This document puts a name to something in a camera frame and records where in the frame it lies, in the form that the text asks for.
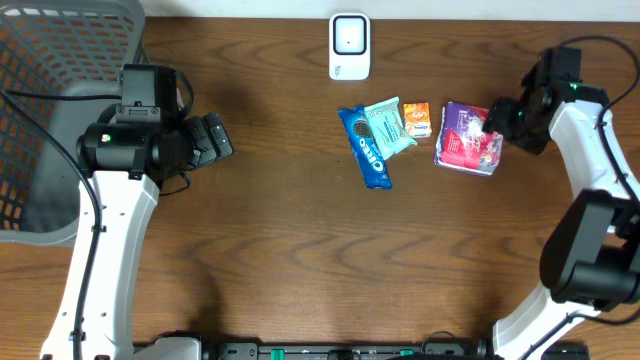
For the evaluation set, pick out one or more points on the blue snack bar wrapper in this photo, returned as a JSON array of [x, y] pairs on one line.
[[365, 151]]

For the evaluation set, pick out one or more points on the white barcode scanner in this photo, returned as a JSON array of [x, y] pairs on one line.
[[349, 46]]

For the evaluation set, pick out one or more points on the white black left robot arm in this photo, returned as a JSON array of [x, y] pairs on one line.
[[124, 161]]

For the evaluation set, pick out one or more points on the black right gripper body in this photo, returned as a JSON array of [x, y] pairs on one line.
[[503, 120]]

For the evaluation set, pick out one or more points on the purple red tissue pack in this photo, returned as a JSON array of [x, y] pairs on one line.
[[462, 144]]

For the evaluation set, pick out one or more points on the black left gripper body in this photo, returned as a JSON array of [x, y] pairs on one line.
[[201, 141]]

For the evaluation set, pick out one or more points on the orange tissue pocket pack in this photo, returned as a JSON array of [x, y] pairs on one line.
[[417, 119]]

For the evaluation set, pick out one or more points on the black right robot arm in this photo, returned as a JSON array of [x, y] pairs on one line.
[[590, 263]]

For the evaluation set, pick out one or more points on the dark grey plastic basket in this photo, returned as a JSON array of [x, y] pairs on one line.
[[64, 57]]

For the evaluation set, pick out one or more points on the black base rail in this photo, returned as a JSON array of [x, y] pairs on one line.
[[192, 348]]

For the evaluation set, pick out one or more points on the teal packet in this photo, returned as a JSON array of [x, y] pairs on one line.
[[387, 127]]

